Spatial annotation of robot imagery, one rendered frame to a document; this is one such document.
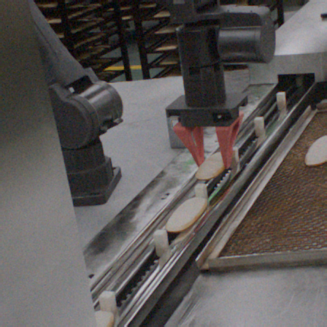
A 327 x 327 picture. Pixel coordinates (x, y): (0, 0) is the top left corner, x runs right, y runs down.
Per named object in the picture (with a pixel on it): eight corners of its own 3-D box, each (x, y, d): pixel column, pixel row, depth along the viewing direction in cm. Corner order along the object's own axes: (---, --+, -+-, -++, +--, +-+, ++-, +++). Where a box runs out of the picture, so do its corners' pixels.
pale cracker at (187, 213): (187, 199, 101) (186, 192, 101) (213, 201, 100) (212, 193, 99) (159, 233, 93) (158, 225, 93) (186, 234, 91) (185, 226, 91)
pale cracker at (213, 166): (214, 154, 110) (212, 147, 110) (237, 155, 108) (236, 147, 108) (189, 181, 102) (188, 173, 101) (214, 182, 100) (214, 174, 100)
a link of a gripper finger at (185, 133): (225, 177, 101) (218, 112, 98) (178, 175, 104) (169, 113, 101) (241, 158, 107) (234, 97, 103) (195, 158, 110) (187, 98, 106)
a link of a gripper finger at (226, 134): (235, 177, 100) (227, 112, 97) (187, 176, 103) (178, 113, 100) (249, 158, 106) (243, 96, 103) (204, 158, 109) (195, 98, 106)
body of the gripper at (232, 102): (235, 121, 97) (229, 67, 95) (165, 121, 101) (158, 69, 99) (249, 106, 103) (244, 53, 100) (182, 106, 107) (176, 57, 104)
